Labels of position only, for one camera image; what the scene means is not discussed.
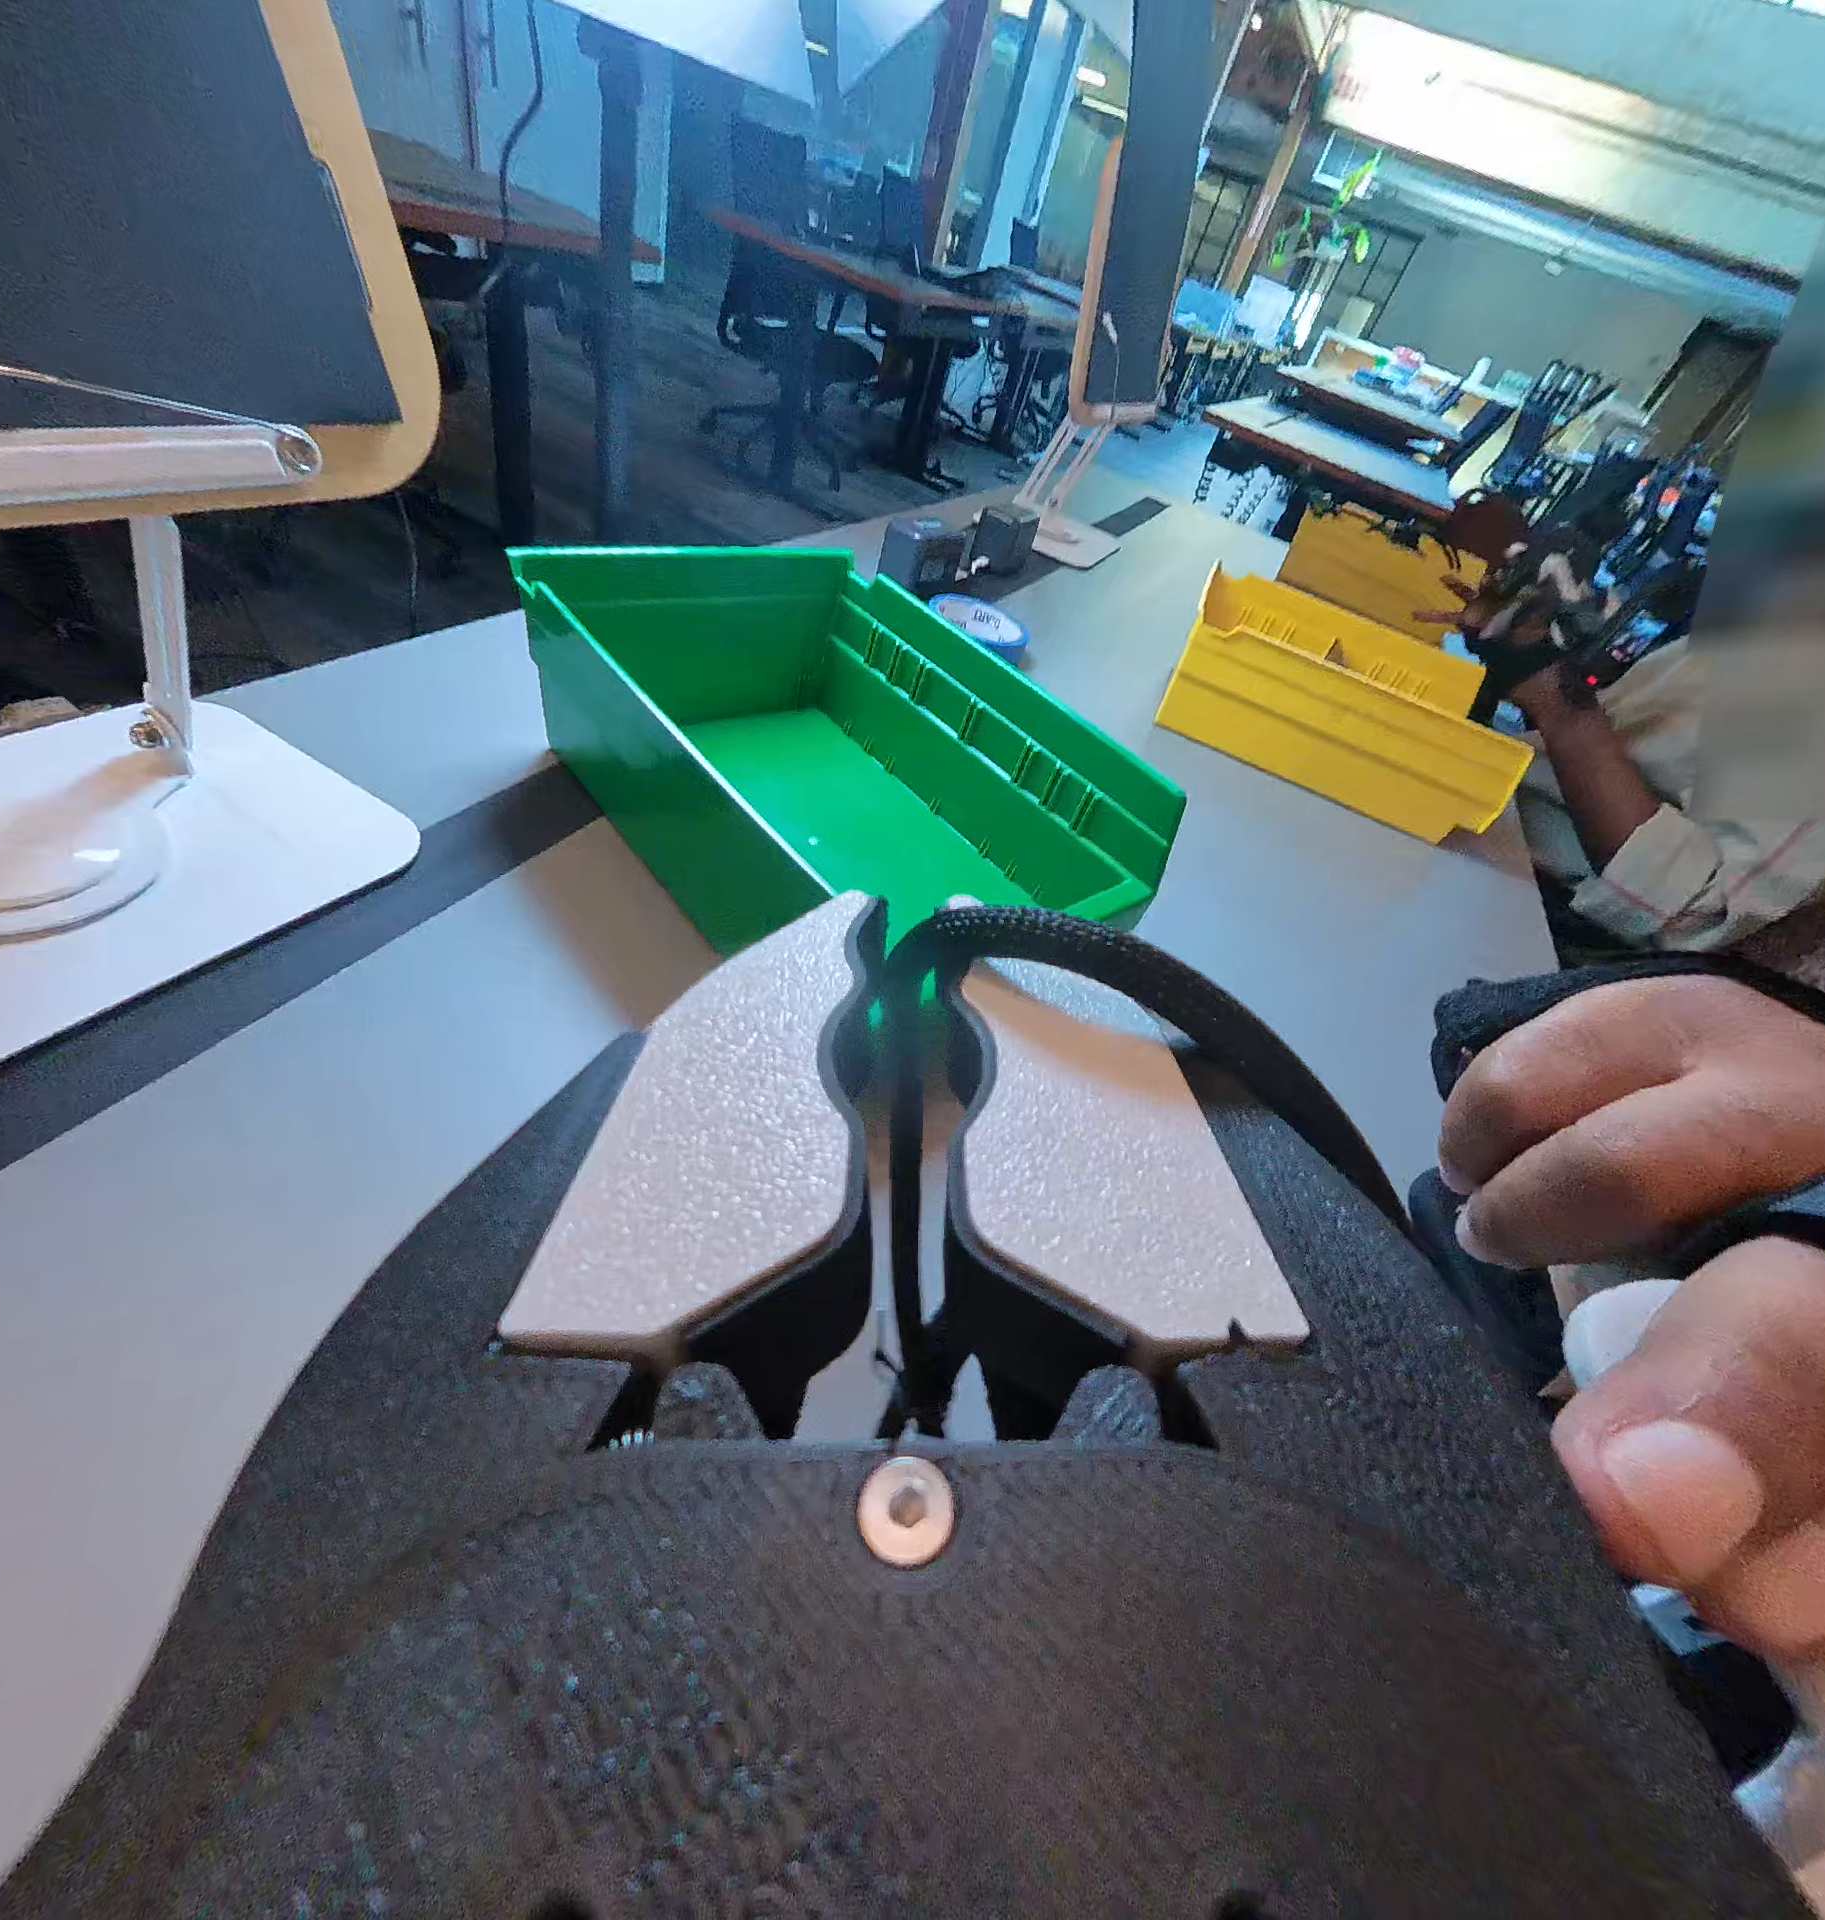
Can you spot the potted plant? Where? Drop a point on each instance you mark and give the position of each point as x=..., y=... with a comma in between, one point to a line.
x=1332, y=225

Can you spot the yellow plastic bin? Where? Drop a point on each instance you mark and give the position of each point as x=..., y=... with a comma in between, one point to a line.
x=1361, y=565
x=1332, y=749

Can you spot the green plastic bin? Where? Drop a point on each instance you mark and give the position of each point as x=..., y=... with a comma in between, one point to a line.
x=704, y=749

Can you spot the another person's forearm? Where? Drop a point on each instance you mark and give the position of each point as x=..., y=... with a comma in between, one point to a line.
x=1694, y=869

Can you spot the small black box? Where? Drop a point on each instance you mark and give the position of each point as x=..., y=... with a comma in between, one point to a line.
x=1005, y=540
x=923, y=551

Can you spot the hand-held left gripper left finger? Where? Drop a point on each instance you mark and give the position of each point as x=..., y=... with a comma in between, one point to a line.
x=704, y=1156

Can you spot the wooden office desk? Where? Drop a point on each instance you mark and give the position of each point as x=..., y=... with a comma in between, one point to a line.
x=522, y=225
x=911, y=277

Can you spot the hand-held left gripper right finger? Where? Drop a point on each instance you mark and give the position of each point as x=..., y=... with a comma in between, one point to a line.
x=1107, y=1203

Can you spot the blue tape roll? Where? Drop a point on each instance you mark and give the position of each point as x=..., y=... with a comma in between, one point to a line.
x=978, y=625

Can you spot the person's right hand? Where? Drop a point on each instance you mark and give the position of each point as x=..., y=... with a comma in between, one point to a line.
x=1694, y=1096

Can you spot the black office chair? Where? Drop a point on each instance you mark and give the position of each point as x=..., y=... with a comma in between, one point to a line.
x=778, y=300

